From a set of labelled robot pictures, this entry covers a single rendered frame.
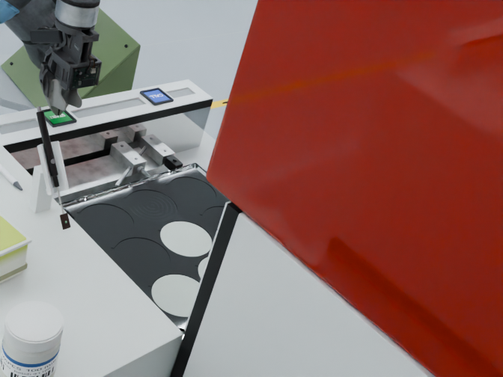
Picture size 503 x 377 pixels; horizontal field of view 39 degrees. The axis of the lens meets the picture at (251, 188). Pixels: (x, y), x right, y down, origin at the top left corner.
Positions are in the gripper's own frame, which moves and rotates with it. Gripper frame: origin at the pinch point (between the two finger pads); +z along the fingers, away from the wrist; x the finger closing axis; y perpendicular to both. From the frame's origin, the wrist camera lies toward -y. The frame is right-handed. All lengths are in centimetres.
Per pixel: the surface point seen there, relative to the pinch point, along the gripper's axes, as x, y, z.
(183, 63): 191, -150, 98
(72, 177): -1.4, 10.3, 10.1
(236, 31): 259, -175, 97
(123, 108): 16.0, 1.6, 2.5
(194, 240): 7.1, 38.0, 8.2
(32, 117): -4.3, -1.3, 2.1
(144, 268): -6.1, 39.5, 8.2
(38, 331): -38, 54, -8
